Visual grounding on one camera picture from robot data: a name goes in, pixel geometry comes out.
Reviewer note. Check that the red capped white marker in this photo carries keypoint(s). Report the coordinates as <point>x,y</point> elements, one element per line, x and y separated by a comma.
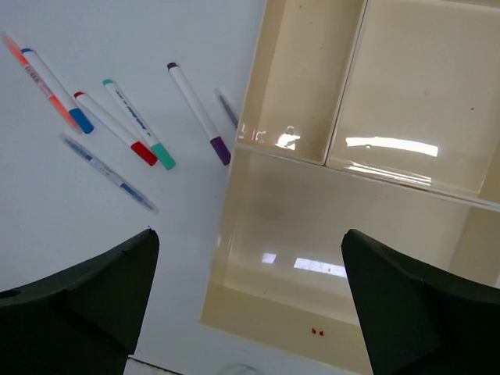
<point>116,127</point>

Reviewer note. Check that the teal capped white marker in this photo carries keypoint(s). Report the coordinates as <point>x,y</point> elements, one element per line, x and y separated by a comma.
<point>142,128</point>

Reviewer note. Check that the purple capped white marker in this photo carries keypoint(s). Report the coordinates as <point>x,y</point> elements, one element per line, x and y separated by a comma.
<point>198,109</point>

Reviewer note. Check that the orange highlighter pen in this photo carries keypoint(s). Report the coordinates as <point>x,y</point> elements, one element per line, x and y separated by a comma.
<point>15,51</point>

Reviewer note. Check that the small clear grey pen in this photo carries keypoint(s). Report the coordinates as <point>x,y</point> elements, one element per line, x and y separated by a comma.
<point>227,107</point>

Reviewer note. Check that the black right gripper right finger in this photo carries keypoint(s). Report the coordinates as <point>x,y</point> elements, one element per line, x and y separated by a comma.
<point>419,319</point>

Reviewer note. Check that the clear blue ballpoint pen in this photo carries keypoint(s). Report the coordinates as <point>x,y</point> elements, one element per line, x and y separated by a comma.
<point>109,173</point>

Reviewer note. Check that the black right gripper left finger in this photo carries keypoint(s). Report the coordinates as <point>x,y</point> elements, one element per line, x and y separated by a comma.
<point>85,319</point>

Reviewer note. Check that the beige compartment tray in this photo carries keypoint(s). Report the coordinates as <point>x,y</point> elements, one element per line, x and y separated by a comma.
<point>379,116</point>

